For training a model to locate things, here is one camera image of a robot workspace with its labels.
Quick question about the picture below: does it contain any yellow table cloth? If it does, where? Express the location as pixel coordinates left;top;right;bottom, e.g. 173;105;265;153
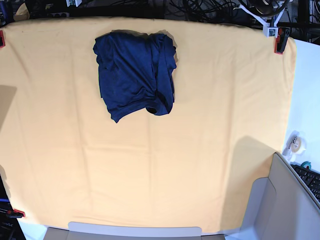
0;17;297;233

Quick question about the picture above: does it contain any red clamp top right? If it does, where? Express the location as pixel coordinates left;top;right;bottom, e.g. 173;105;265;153
274;27;291;55

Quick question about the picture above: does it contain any red clamp top left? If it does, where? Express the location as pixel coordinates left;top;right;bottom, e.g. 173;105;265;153
0;30;6;48

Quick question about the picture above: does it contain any grey cardboard box right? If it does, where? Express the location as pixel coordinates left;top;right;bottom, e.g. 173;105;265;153
238;153;320;240

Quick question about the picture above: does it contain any green tape roll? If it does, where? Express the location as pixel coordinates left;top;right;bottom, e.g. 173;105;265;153
300;161;312;170

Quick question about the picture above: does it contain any red clamp bottom left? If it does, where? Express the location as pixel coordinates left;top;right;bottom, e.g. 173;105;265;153
6;209;26;219

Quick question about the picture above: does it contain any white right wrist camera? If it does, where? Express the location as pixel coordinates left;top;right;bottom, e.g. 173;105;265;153
66;0;82;7

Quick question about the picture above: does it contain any navy blue long-sleeve shirt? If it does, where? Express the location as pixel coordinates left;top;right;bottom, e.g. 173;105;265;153
93;31;177;123

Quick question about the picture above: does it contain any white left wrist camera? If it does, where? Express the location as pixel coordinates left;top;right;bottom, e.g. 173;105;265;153
262;25;278;38

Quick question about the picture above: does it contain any clear tape dispenser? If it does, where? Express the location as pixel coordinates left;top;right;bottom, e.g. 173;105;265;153
282;130;307;162

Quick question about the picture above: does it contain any black keyboard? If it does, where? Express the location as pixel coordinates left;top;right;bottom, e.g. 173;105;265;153
291;164;320;202

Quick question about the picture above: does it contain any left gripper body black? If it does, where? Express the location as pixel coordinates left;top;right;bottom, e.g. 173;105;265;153
233;0;292;28

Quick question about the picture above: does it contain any grey cardboard box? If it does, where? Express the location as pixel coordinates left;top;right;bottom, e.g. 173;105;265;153
44;222;225;240
238;153;320;240

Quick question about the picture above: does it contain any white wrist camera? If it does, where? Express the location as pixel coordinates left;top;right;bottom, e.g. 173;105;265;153
66;0;82;7
262;25;278;38

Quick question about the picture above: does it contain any grey cardboard box bottom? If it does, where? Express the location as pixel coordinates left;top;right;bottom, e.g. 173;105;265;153
44;222;225;240

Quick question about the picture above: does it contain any red clamp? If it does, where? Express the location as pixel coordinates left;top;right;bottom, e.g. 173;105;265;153
6;209;26;219
274;27;291;55
0;30;6;48

